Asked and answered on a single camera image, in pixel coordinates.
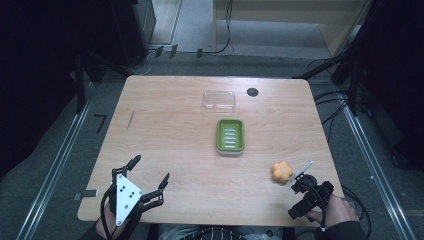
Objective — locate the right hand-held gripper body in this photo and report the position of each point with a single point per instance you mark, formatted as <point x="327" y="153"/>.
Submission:
<point x="310" y="196"/>

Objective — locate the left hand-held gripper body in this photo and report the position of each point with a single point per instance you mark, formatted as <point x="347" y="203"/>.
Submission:
<point x="126" y="195"/>

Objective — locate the orange flower-shaped soap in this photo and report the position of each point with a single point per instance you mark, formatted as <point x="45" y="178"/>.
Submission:
<point x="281" y="172"/>

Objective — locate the person's right hand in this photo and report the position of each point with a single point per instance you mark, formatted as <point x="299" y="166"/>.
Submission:
<point x="336" y="211"/>

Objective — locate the person's left hand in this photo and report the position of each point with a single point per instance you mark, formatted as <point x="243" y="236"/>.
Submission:
<point x="103" y="227"/>

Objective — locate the green soap dish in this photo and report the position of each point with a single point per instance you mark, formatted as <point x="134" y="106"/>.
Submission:
<point x="230" y="136"/>

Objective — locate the black metal stand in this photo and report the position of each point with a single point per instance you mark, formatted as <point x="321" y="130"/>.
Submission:
<point x="80" y="83"/>

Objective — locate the clear plastic lid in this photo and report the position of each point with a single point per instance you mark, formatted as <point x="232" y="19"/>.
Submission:
<point x="219" y="101"/>

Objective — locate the black round table grommet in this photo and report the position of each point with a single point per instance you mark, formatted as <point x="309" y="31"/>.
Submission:
<point x="252" y="92"/>

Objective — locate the black tripod stand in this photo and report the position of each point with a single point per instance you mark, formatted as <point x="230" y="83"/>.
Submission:
<point x="346" y="70"/>

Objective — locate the dark cabinet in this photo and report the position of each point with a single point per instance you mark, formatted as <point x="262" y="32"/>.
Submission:
<point x="133" y="30"/>

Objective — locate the silver table edge bracket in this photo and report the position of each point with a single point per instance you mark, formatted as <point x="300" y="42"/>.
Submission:
<point x="86" y="193"/>

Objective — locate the metal floor rail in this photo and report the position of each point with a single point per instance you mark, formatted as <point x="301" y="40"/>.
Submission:
<point x="378" y="173"/>
<point x="55" y="170"/>

